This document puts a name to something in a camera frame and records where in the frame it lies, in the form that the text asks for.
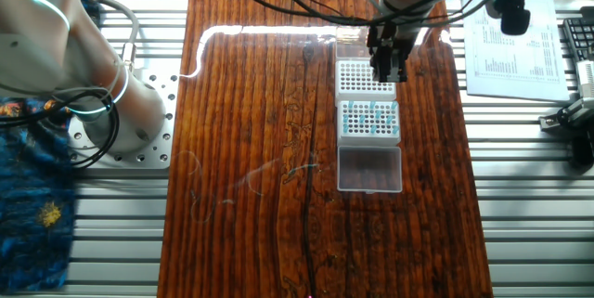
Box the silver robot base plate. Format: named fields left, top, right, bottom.
left=67, top=69, right=180, bottom=171

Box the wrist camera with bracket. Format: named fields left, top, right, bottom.
left=472, top=0, right=532, bottom=37

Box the printed paper sheet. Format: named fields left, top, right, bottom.
left=462, top=0, right=572, bottom=103

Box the black cable bundle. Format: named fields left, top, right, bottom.
left=0, top=88, right=122, bottom=170

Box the black keyboard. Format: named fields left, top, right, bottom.
left=562, top=16, right=594, bottom=63

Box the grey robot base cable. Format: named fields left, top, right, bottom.
left=92, top=0, right=140, bottom=72

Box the white pipette tip box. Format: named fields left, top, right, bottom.
left=336, top=99, right=403, bottom=195
left=333, top=26, right=398, bottom=108

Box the blue patterned cloth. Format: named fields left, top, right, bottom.
left=0, top=0, right=103, bottom=295

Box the black mount block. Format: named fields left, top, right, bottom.
left=569, top=133, right=594, bottom=169

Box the small silver camera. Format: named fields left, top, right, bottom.
left=575, top=58, right=594, bottom=100

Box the brown wooden board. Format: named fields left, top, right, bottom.
left=156, top=0, right=495, bottom=298

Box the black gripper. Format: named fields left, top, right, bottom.
left=367, top=22, right=413, bottom=84

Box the metal mount bracket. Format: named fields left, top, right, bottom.
left=537, top=97, right=594, bottom=133

